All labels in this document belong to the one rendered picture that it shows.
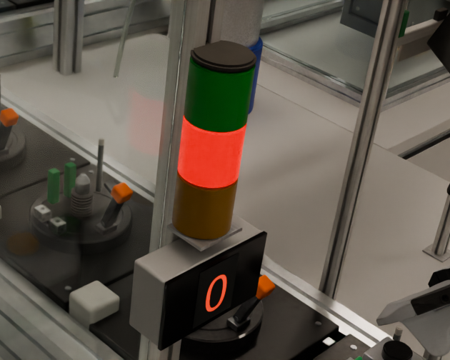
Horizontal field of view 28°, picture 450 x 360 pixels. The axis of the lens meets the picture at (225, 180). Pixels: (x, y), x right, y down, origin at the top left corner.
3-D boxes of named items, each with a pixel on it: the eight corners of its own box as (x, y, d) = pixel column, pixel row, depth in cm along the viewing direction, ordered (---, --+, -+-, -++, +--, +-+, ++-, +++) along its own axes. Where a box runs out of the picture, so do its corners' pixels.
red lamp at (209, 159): (251, 176, 73) (259, 123, 70) (208, 195, 70) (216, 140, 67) (207, 151, 76) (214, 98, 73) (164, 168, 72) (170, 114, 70)
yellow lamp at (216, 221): (243, 226, 76) (251, 177, 73) (201, 247, 72) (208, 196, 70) (201, 200, 78) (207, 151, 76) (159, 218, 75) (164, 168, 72)
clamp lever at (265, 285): (250, 321, 106) (277, 286, 101) (238, 328, 105) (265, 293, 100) (231, 298, 107) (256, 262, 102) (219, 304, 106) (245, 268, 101)
